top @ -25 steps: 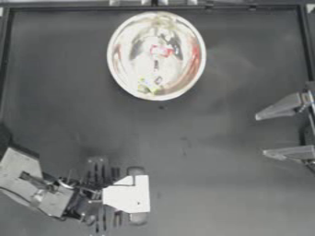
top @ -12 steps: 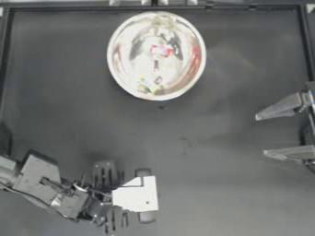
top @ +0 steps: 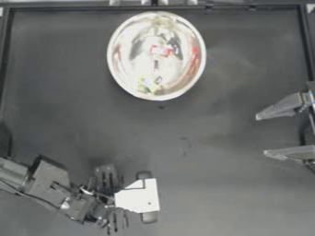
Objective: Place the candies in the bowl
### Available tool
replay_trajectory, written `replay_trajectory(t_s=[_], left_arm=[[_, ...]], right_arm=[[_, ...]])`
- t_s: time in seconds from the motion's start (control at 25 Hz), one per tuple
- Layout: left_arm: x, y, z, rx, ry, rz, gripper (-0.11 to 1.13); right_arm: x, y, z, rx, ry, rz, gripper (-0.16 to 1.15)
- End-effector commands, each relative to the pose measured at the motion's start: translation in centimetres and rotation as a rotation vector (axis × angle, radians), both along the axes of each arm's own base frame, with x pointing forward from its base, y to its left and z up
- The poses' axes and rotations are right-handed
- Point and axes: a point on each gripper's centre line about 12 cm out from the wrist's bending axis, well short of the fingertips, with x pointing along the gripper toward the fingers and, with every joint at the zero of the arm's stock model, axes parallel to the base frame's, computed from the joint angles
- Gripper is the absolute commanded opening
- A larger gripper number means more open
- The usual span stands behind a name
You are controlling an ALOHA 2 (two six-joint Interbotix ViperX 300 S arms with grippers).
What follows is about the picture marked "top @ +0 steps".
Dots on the steel bowl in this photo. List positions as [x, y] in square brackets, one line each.
[126, 67]

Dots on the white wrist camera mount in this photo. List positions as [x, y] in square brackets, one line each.
[138, 198]

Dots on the green candy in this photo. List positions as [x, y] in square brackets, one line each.
[146, 88]

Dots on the red candy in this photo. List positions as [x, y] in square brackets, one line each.
[160, 51]

